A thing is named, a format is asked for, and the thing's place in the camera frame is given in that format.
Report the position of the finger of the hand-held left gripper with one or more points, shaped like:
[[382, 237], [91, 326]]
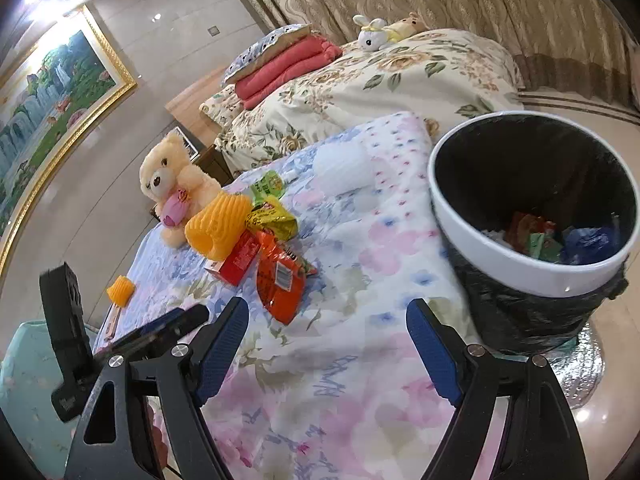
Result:
[[155, 327], [192, 316]]

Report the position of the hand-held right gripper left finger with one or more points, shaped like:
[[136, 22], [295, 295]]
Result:
[[220, 347]]

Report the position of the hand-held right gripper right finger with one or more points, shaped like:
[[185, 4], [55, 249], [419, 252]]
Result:
[[432, 355]]

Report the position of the red cardboard box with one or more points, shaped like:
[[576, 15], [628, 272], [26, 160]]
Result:
[[237, 260]]

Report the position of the orange-red snack bag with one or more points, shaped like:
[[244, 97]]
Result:
[[282, 280]]

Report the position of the large orange foam fruit net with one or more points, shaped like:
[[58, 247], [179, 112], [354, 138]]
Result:
[[215, 225]]

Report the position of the white bin with black bag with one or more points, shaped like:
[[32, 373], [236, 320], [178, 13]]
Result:
[[505, 270]]

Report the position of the yellow-green snack bag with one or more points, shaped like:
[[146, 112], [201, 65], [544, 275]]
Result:
[[275, 220]]

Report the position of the green snack wrapper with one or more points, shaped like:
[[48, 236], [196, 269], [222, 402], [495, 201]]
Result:
[[267, 185]]

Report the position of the green milk carton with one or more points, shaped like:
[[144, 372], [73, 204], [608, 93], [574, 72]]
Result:
[[545, 247]]

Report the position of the red cookie packet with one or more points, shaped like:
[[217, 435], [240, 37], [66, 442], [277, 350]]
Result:
[[527, 230]]

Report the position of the blue plastic bag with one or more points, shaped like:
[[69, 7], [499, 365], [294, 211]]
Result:
[[587, 245]]

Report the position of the white foam fruit net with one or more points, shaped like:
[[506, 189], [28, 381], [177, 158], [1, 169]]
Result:
[[342, 170]]

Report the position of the small orange cup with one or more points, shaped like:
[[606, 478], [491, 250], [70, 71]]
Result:
[[121, 291]]

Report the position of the teal cloth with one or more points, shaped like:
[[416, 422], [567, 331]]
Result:
[[30, 395]]

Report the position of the cream teddy bear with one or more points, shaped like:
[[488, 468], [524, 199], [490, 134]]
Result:
[[167, 185]]

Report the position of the wooden nightstand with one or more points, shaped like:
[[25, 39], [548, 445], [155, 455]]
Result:
[[212, 167]]

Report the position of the foil-covered stand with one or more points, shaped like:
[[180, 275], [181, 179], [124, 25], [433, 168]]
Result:
[[582, 375]]

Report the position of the black and white photo card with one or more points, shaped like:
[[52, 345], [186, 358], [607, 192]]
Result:
[[189, 144]]

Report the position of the wooden headboard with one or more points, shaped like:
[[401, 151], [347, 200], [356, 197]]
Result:
[[192, 105]]

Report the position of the cream floral pillow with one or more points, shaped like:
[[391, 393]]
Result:
[[220, 105]]

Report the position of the gold-framed waterfall painting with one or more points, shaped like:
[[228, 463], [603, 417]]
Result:
[[45, 125]]

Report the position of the folded red blanket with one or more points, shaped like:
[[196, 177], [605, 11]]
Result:
[[285, 67]]

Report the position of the cream floral quilt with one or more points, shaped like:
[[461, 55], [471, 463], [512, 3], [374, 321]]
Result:
[[360, 90]]

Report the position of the blue dotted pillow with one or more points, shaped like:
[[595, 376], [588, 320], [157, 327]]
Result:
[[260, 47]]

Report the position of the white rabbit plush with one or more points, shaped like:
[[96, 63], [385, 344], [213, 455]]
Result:
[[372, 35]]

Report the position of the yellow plush toy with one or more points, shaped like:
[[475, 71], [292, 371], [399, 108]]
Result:
[[407, 25]]

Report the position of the wall switch plate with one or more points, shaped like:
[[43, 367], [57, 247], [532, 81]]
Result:
[[214, 30]]

